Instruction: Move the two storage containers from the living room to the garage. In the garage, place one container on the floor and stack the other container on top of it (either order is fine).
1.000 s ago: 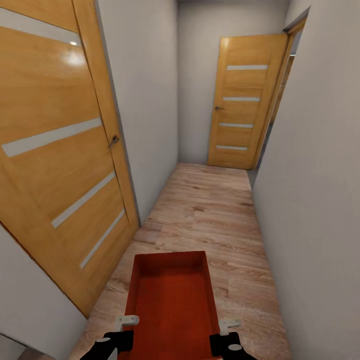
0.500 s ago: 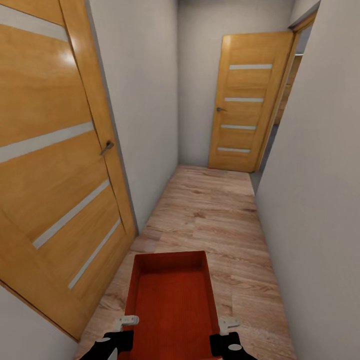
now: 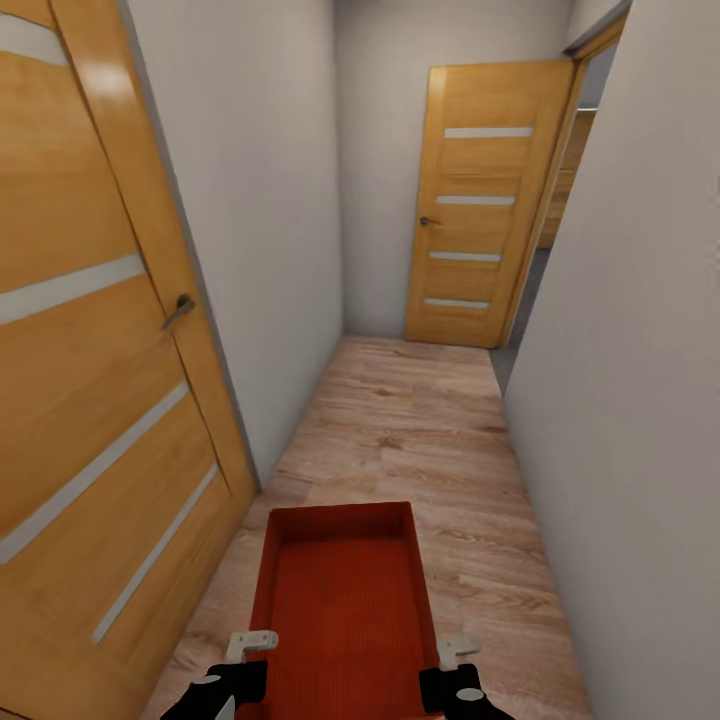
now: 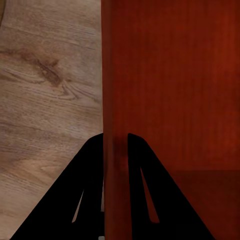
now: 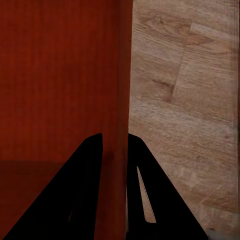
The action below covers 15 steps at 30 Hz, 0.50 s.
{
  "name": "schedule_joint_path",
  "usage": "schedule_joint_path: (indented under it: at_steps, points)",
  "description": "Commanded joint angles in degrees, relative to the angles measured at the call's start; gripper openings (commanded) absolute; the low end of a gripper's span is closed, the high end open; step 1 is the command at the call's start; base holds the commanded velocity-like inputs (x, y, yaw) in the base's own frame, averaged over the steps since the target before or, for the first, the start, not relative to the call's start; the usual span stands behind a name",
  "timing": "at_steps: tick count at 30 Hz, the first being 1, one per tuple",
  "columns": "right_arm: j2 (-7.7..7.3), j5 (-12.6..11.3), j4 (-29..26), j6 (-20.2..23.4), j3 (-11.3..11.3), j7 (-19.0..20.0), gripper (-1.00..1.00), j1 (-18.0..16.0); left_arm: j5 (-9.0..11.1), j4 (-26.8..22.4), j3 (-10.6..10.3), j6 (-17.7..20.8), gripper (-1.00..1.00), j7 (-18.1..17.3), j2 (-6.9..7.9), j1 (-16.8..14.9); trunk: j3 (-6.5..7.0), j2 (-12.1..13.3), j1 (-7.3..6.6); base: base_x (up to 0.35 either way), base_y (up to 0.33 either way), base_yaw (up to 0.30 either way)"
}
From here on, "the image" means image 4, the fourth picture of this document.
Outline storage box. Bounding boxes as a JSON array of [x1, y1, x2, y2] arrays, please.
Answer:
[[101, 0, 240, 240]]

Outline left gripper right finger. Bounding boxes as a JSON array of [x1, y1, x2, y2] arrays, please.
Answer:
[[127, 133, 216, 240]]

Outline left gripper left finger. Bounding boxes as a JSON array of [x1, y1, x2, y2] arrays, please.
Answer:
[[10, 133, 104, 240]]

